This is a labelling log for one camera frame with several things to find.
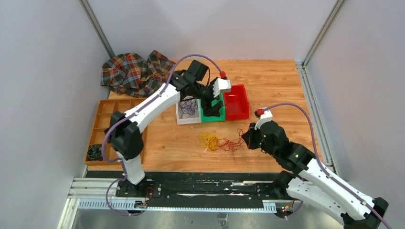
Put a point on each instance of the left aluminium frame post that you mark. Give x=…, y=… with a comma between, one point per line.
x=85, y=4

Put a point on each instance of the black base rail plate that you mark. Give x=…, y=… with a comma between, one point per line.
x=209, y=190

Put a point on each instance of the green plastic bin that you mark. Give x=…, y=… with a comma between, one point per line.
x=218, y=117

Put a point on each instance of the plaid cloth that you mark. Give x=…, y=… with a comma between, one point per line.
x=135, y=76

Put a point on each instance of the right aluminium table rail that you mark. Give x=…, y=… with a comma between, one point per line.
x=322, y=138

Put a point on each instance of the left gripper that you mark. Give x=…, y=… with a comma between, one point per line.
x=212, y=111

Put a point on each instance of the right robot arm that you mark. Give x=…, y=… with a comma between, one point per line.
x=307, y=179

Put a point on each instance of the right aluminium frame post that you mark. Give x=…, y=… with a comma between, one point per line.
x=323, y=31

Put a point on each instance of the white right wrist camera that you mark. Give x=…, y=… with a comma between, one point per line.
x=264, y=115

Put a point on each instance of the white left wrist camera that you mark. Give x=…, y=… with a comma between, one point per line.
x=221, y=86

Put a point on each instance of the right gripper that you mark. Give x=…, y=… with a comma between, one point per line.
x=249, y=136

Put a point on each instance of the aluminium frame post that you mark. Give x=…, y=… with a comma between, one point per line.
x=85, y=4
x=323, y=31

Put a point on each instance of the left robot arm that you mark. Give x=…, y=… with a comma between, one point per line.
x=126, y=129

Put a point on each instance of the white plastic bin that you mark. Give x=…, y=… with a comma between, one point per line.
x=188, y=111

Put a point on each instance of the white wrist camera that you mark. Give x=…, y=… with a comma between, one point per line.
x=221, y=86
x=264, y=115

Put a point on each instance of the red plastic bin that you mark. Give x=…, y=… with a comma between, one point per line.
x=236, y=103

